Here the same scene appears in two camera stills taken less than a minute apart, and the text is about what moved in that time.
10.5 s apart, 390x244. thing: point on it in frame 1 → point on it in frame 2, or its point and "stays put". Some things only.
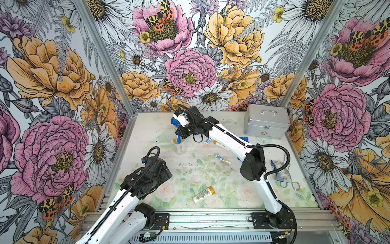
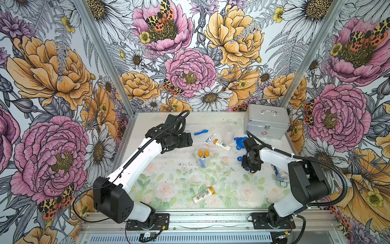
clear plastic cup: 180,149 → 203,156
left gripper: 164,174 → 186,141
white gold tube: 209,190 stays put
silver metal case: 266,121 stays put
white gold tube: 216,142 stays put
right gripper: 181,130 → 244,165
